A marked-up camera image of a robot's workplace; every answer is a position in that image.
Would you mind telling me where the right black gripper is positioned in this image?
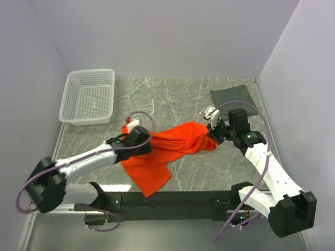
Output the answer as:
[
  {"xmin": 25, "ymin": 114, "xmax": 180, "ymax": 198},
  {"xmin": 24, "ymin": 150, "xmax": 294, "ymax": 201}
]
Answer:
[{"xmin": 207, "ymin": 117, "xmax": 237, "ymax": 145}]

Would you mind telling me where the orange t shirt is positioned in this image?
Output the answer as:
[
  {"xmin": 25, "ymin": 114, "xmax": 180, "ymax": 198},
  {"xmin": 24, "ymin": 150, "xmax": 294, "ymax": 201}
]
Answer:
[{"xmin": 121, "ymin": 121, "xmax": 217, "ymax": 198}]

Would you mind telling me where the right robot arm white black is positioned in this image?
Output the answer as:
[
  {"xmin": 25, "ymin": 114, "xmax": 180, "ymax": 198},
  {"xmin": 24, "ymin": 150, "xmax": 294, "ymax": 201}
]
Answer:
[{"xmin": 204, "ymin": 107, "xmax": 317, "ymax": 237}]

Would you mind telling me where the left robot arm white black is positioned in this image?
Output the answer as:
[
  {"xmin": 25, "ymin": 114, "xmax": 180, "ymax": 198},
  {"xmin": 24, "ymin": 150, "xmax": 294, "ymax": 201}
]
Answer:
[{"xmin": 25, "ymin": 125, "xmax": 151, "ymax": 213}]

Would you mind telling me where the folded dark grey t shirt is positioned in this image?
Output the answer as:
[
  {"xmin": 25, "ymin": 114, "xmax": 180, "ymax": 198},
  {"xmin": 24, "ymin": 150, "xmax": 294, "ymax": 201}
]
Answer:
[{"xmin": 210, "ymin": 85, "xmax": 257, "ymax": 119}]

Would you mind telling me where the white perforated plastic basket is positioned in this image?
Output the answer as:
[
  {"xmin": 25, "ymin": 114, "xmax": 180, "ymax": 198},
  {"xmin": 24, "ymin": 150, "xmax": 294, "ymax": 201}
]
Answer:
[{"xmin": 59, "ymin": 69, "xmax": 115, "ymax": 126}]

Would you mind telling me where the black base crossbar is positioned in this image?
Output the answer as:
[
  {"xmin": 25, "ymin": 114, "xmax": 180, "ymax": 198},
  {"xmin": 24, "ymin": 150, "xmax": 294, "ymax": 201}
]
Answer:
[{"xmin": 73, "ymin": 190, "xmax": 261, "ymax": 223}]

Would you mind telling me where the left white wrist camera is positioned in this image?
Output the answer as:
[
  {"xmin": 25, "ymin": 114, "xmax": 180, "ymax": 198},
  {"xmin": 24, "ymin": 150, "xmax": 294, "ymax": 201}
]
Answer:
[{"xmin": 121, "ymin": 117, "xmax": 141, "ymax": 134}]

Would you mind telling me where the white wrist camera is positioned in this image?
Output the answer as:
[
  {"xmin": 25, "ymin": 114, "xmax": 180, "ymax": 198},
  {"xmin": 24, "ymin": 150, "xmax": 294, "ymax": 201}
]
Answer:
[
  {"xmin": 204, "ymin": 106, "xmax": 220, "ymax": 129},
  {"xmin": 121, "ymin": 117, "xmax": 141, "ymax": 134}
]

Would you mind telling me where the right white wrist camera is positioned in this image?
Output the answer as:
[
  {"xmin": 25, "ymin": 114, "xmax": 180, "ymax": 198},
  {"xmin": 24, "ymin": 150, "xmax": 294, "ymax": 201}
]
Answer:
[{"xmin": 204, "ymin": 106, "xmax": 220, "ymax": 129}]

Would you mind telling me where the aluminium rail frame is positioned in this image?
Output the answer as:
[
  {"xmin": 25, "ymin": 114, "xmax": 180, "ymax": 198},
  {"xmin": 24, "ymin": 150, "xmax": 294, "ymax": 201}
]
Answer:
[{"xmin": 25, "ymin": 77, "xmax": 315, "ymax": 250}]

